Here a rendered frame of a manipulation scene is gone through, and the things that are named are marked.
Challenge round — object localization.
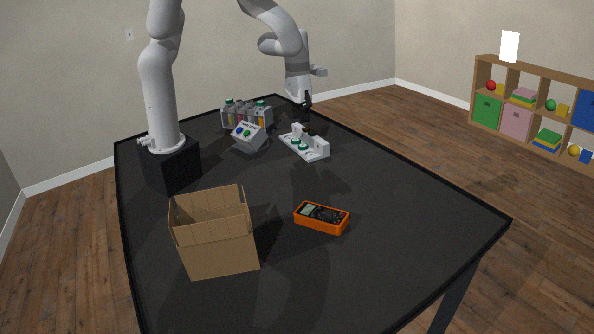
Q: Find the brown cardboard box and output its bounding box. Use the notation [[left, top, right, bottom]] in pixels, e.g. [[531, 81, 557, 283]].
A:
[[168, 184, 261, 282]]

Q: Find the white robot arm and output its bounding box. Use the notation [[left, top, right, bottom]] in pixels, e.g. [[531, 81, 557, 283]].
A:
[[137, 0, 328, 154]]

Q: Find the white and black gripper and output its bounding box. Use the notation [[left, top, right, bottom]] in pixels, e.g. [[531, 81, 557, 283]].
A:
[[285, 70, 313, 123]]

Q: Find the orange digital multimeter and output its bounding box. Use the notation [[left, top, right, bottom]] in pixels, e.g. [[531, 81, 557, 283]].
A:
[[293, 201, 349, 236]]

